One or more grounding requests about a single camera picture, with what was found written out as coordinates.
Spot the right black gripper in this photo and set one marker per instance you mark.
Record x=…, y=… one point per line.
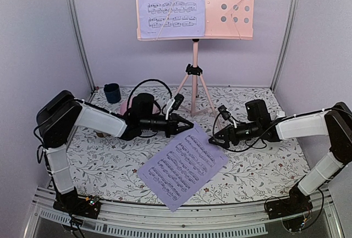
x=229, y=135

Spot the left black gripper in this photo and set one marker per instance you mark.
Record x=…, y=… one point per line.
x=173, y=128

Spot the pink music stand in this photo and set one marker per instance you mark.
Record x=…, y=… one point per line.
x=225, y=20

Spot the white metronome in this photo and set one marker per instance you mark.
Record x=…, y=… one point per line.
x=279, y=114

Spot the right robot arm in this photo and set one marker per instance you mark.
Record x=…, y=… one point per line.
x=334, y=122

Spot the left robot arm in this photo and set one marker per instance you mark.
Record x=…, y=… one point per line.
x=65, y=113

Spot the pink plate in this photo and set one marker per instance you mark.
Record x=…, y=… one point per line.
x=123, y=108

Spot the dark blue mug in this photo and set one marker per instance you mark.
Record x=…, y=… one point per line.
x=112, y=93

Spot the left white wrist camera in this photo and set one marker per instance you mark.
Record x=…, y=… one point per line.
x=173, y=104

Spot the front aluminium rail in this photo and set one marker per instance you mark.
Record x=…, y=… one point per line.
x=124, y=219

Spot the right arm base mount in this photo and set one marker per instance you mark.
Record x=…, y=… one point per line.
x=295, y=203

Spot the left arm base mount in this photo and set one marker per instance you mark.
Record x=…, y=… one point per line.
x=73, y=204

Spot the right aluminium frame post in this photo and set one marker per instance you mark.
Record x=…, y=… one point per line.
x=285, y=44

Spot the aluminium frame post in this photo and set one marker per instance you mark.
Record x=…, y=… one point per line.
x=285, y=44
x=80, y=44

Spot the left aluminium frame post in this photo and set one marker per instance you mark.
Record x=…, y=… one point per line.
x=80, y=44

